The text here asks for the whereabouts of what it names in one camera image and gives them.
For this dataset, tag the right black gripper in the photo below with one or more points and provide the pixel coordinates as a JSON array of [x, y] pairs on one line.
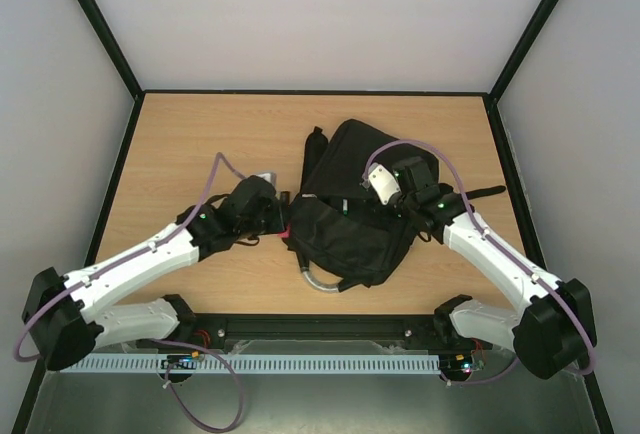
[[409, 204]]

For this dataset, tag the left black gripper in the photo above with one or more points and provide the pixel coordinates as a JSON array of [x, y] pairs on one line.
[[279, 221]]

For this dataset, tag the pink highlighter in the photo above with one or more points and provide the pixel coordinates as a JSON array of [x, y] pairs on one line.
[[284, 235]]

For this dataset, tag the black student backpack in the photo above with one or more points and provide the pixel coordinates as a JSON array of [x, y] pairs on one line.
[[337, 252]]

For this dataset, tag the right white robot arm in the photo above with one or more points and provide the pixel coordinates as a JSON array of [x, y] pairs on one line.
[[549, 325]]

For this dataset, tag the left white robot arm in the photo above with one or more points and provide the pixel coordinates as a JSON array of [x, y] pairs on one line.
[[69, 316]]

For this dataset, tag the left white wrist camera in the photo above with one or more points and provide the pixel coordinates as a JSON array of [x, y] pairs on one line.
[[270, 177]]

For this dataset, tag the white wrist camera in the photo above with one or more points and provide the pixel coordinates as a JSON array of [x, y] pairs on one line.
[[270, 177], [383, 183]]

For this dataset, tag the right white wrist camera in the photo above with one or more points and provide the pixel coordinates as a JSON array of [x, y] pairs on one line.
[[383, 183]]

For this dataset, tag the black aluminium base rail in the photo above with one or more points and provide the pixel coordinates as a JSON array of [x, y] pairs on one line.
[[445, 330]]

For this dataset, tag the light blue slotted cable duct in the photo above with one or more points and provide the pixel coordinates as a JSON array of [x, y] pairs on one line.
[[255, 364]]

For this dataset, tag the black enclosure frame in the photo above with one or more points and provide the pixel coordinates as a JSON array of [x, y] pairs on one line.
[[100, 29]]

